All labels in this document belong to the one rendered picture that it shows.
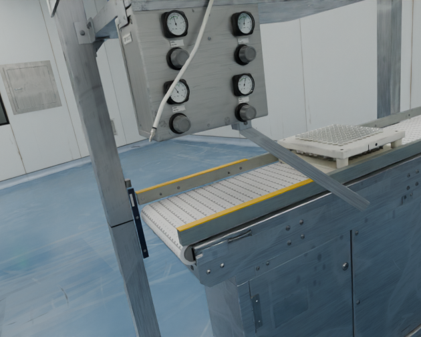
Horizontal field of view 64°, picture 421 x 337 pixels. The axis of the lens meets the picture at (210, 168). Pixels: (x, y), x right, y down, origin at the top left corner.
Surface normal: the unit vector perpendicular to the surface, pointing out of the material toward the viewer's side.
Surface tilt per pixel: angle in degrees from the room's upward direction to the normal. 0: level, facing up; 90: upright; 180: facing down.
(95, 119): 90
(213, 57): 90
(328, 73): 90
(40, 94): 90
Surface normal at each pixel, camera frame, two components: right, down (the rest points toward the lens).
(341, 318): 0.47, 0.19
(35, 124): 0.67, 0.12
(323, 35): -0.72, 0.30
